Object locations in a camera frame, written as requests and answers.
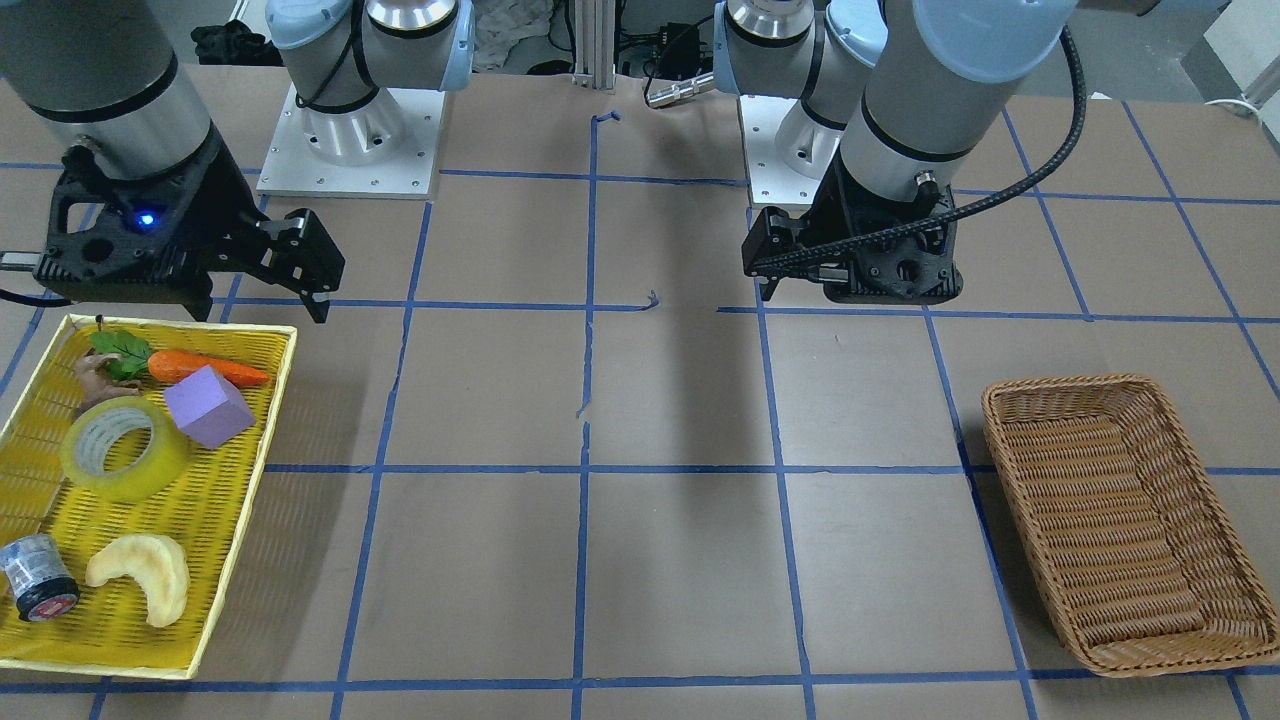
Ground brown toy animal figure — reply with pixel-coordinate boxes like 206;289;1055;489
73;352;141;416

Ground aluminium frame post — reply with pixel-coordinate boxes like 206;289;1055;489
571;0;618;94

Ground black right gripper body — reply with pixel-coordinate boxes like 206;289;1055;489
35;128;268;307

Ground yellow woven tray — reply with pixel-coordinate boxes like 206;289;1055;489
1;314;297;680

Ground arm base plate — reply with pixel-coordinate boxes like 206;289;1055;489
256;88;451;201
739;95;844;217

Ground yellow tape roll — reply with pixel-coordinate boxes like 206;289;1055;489
58;397;189;503

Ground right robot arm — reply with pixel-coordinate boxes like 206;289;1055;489
3;1;475;323

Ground brown wicker basket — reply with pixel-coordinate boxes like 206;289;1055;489
980;374;1277;678

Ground purple foam cube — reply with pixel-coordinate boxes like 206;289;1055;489
164;366;257;448

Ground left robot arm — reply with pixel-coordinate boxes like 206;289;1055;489
712;1;1088;306

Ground orange toy carrot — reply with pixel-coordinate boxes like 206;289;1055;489
90;331;271;388

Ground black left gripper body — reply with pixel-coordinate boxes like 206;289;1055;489
800;154;963;305

